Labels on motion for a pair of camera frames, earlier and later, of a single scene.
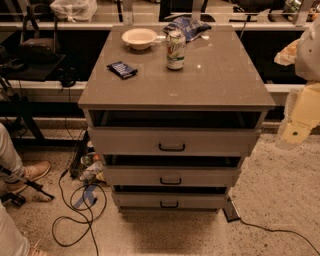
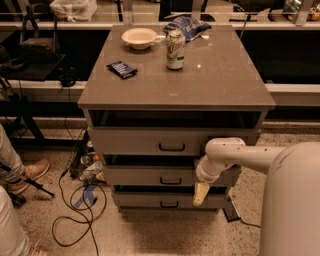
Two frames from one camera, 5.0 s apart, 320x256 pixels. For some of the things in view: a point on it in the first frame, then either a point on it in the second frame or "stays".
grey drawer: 172,175 stays
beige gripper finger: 294,133 -> 201,189
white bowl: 140,38 stays
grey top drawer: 173,142 stays
